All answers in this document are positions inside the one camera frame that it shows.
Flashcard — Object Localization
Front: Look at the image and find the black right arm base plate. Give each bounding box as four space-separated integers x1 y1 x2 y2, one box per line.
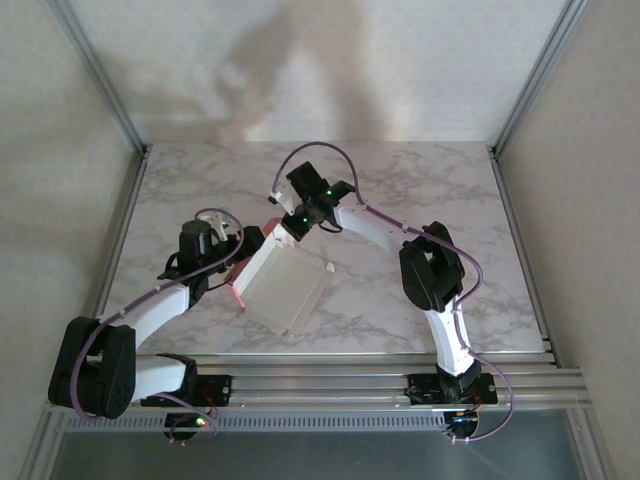
405 373 500 406

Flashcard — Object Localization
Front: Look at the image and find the pink white cardboard box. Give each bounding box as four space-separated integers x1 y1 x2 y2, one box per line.
227 217 336 337

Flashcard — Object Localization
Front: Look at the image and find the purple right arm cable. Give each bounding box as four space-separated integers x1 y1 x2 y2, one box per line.
272 141 524 444

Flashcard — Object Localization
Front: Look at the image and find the grey metal sheet panel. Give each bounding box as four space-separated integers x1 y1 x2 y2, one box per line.
49 432 586 480

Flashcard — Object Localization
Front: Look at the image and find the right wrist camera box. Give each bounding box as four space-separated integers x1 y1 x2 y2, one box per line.
269 184 297 217

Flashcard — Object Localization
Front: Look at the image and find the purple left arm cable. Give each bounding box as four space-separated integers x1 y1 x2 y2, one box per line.
72 207 246 444

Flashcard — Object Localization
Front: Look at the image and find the grey slotted cable duct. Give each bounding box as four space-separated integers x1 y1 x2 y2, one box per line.
62 412 576 434

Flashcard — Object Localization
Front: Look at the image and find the aluminium frame post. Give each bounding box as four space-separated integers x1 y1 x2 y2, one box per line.
492 0 594 156
47 0 151 156

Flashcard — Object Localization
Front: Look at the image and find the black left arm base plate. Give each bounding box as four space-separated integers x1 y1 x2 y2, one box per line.
140 374 234 407

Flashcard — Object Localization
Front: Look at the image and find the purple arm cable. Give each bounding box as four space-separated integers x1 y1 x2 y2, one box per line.
72 207 246 444
272 141 524 444

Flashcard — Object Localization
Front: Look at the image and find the aluminium table side rail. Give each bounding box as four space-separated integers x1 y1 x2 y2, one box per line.
82 147 151 369
487 147 559 369

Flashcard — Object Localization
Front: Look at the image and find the aluminium mounting rail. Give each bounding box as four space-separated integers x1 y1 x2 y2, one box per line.
44 352 591 414

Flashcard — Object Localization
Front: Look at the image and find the aluminium lower frame bar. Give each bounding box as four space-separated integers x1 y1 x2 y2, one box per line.
569 409 619 480
19 417 66 480

